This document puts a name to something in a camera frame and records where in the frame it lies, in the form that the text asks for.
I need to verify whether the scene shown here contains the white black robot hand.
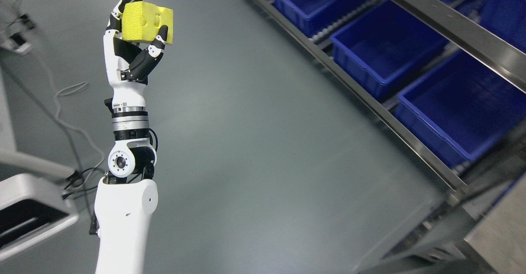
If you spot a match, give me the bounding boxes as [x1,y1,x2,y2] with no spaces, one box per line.
[103,0,170,112]

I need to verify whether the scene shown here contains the yellow foam block with holes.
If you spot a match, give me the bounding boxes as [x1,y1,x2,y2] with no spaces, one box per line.
[122,1,173,44]

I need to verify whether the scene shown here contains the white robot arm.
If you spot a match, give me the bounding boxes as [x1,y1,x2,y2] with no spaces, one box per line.
[90,98,158,274]

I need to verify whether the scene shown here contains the steel shelf rack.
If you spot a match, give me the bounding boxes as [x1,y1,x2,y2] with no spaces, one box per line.
[253,0,525,274]

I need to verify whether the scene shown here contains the white machine base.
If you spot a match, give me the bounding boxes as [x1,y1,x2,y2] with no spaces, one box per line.
[0,81,78,262]

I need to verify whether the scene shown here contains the grey floor cable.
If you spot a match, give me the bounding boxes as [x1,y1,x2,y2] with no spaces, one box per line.
[25,48,106,176]

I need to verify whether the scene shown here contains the black cable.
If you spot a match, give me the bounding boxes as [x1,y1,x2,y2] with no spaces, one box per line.
[62,167,106,221]

